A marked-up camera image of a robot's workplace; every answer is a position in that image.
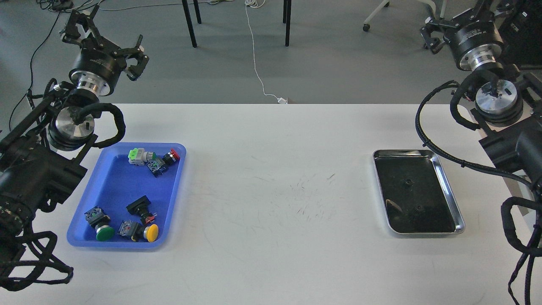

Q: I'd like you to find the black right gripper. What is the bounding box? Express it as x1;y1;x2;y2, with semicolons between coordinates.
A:
420;0;513;72

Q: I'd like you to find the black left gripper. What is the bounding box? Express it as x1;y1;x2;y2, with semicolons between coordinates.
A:
61;9;149;96

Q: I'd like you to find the black industrial switch part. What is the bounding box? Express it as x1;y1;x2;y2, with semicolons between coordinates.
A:
126;195;157;225

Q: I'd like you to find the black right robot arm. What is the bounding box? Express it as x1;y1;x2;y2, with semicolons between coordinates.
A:
415;0;542;305

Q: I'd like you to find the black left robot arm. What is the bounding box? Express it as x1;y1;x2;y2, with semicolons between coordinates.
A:
0;6;149;291

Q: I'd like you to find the black equipment case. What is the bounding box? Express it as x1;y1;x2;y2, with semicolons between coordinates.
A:
499;0;542;68

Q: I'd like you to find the black table leg left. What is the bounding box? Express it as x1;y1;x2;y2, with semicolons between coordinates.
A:
181;0;202;48

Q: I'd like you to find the black table leg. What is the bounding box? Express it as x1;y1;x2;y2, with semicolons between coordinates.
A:
181;0;202;48
282;0;292;47

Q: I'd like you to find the white office chair base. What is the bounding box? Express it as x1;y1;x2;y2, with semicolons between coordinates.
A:
362;0;449;32

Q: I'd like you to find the blue plastic tray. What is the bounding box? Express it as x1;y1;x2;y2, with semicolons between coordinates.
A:
66;141;187;249

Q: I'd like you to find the green mushroom push button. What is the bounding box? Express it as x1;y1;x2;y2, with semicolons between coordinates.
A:
84;206;115;241

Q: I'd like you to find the black table leg right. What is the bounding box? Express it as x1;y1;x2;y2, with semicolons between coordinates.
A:
282;0;292;47

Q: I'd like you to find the metal tray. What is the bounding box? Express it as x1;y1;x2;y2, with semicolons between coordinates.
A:
372;150;465;238

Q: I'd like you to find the yellow mushroom push button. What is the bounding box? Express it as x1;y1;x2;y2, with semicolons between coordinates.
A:
117;220;159;242

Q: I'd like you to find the green white push button switch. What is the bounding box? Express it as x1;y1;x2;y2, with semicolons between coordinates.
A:
127;147;156;166

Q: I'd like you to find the red push button switch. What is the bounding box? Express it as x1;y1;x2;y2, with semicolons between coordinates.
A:
161;148;180;166

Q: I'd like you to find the black blue switch block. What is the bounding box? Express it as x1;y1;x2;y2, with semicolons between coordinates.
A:
147;158;168;177

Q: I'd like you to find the white cable on floor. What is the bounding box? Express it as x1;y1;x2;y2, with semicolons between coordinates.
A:
244;0;288;105

